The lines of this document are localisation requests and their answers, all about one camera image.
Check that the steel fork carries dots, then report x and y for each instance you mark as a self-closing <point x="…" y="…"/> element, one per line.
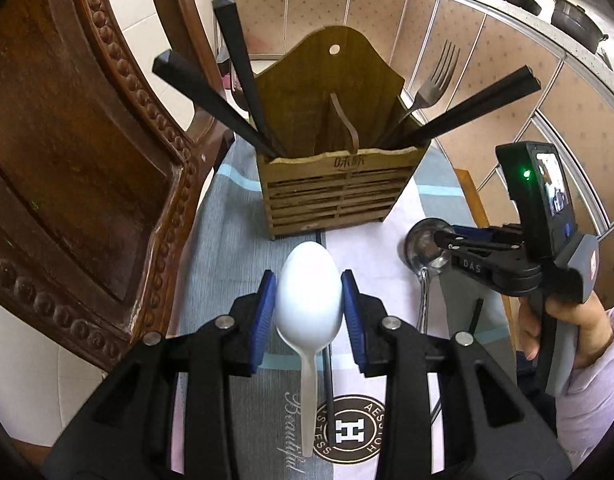
<point x="437" y="80"/>

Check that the steel ladle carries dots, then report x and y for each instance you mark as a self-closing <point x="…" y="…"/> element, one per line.
<point x="417" y="245"/>

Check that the white plastic spoon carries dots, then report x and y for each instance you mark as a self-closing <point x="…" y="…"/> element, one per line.
<point x="309" y="280"/>

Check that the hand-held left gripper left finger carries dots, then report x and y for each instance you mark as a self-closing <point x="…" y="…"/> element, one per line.
<point x="264" y="320"/>

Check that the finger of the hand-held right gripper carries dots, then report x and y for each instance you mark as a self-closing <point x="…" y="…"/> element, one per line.
<point x="487" y="234"/>
<point x="457" y="244"/>

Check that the person's right forearm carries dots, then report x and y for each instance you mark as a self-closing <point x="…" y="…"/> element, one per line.
<point x="597" y="400"/>

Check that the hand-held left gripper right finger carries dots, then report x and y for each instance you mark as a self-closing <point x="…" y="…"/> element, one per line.
<point x="354" y="320"/>

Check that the wooden utensil holder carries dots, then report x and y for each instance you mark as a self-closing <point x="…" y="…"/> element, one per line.
<point x="337" y="195"/>

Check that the steel pot with lid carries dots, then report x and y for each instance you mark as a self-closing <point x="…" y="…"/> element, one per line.
<point x="577" y="22"/>

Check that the person's right hand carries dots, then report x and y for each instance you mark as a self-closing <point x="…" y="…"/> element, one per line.
<point x="587" y="325"/>

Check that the grey pink patterned cushion cover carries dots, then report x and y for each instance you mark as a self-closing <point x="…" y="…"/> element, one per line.
<point x="227" y="260"/>

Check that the carved wooden chair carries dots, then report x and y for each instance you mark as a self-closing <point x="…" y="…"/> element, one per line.
<point x="87" y="160"/>

